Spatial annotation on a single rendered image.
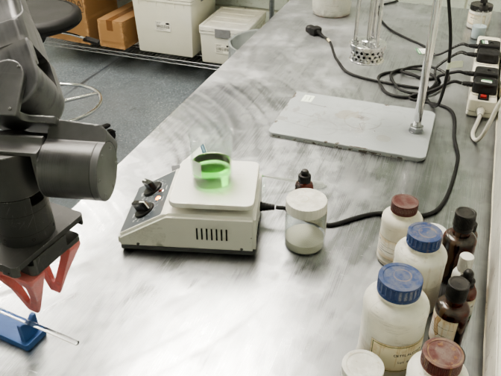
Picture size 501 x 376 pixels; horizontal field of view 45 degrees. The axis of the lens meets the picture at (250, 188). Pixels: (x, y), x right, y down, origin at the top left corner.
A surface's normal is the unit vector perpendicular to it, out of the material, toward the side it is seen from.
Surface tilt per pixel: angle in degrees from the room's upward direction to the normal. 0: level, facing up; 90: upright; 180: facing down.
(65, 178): 74
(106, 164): 90
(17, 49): 42
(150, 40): 93
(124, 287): 0
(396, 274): 1
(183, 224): 90
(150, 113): 0
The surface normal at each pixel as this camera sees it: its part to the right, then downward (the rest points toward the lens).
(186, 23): -0.34, 0.56
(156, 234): -0.08, 0.55
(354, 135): 0.00, -0.83
